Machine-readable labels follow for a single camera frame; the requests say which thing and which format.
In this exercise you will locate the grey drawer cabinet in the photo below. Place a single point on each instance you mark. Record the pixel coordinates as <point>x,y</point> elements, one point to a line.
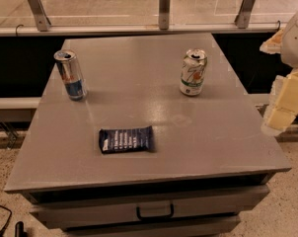
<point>167,143</point>

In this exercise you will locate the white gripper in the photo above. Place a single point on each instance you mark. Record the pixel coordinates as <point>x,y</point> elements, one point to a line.
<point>296,41</point>

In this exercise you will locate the left metal railing bracket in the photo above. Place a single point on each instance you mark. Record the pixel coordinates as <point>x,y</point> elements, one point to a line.
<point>42,22</point>

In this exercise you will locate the white green 7up can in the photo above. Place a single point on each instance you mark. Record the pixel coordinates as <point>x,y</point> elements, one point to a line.
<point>193,72</point>

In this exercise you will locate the silver blue Red Bull can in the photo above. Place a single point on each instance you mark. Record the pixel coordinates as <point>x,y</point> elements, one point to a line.
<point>71,75</point>

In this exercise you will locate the right metal railing bracket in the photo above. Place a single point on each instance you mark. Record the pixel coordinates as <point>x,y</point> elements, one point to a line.
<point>243,18</point>

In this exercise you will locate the metal railing bracket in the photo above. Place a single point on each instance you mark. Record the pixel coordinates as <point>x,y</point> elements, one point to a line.
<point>42,22</point>
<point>243,18</point>
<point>164,14</point>

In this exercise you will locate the middle metal railing bracket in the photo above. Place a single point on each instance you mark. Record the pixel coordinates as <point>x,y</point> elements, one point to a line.
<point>164,14</point>

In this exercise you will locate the dark blue snack packet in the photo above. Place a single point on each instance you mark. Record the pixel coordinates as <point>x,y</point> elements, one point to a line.
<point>123,140</point>

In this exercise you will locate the black drawer handle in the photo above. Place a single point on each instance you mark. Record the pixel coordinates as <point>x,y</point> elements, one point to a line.
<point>151,212</point>

